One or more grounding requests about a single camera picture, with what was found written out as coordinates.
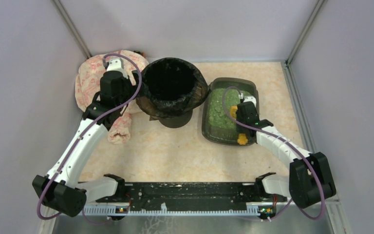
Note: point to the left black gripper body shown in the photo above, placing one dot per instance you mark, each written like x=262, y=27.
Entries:
x=135, y=79

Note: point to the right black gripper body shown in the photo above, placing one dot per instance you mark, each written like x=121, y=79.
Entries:
x=238, y=126

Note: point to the yellow litter scoop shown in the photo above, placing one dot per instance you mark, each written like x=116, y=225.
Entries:
x=243, y=133

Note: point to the black trash bin with bag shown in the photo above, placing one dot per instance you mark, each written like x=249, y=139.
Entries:
x=172, y=88

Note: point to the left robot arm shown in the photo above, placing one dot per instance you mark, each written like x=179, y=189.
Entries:
x=59, y=190

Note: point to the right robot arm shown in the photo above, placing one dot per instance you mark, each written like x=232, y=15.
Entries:
x=310, y=178

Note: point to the green cat litter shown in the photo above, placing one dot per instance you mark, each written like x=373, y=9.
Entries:
x=216, y=114

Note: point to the pink patterned cloth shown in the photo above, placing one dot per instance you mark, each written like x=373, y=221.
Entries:
x=87, y=84

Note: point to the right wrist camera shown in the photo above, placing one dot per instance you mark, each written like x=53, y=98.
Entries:
x=248, y=98

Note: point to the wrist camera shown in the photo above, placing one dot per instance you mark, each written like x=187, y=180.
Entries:
x=248, y=98
x=117, y=64

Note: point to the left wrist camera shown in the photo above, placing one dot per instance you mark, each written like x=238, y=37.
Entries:
x=117, y=64

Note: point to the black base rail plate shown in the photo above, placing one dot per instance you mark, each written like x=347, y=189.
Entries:
x=190, y=194

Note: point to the aluminium frame rail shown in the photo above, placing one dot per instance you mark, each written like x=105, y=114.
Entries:
x=255, y=209

